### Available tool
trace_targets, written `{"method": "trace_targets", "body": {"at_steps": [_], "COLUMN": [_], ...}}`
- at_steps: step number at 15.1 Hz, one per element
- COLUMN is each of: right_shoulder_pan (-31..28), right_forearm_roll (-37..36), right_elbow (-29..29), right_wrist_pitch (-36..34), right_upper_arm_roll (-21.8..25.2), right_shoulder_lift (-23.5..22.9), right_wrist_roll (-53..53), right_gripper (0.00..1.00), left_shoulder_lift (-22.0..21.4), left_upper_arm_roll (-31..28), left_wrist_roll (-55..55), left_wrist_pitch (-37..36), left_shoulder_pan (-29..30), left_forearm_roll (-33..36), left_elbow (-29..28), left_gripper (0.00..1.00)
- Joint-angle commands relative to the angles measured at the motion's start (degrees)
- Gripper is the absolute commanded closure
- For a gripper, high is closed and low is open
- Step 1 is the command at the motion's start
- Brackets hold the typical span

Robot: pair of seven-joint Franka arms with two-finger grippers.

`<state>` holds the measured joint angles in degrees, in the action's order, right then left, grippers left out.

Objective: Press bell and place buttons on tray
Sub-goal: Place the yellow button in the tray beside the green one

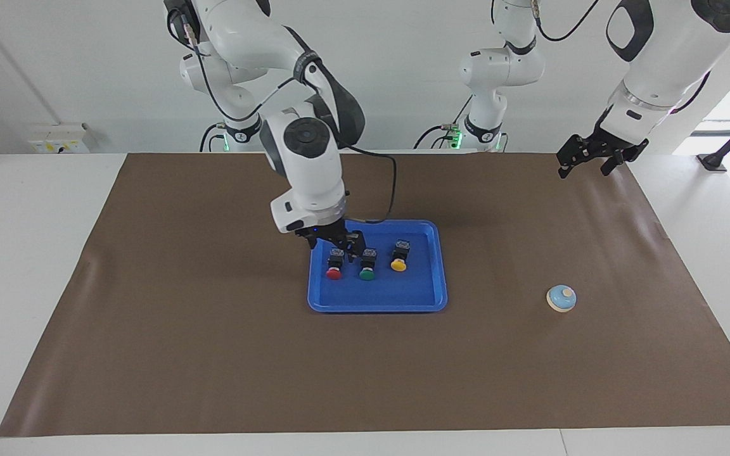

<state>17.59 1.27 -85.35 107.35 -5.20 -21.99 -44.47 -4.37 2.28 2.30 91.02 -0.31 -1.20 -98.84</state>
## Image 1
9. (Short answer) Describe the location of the brown table mat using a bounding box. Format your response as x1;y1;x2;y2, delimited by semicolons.
0;151;730;438

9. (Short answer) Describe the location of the red push button switch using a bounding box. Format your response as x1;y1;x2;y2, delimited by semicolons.
326;248;347;281

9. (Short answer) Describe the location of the black base cable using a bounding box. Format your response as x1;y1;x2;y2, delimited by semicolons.
199;122;229;153
413;95;473;151

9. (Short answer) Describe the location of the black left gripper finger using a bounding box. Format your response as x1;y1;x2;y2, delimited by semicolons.
556;135;587;180
601;139;650;177

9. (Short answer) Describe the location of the white wall socket box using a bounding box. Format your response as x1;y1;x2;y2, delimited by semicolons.
27;123;91;155

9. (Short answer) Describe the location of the blue plastic tray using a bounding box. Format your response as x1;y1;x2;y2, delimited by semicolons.
307;219;449;314

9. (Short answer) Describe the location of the yellow push button switch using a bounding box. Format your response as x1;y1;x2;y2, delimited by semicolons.
390;239;412;272

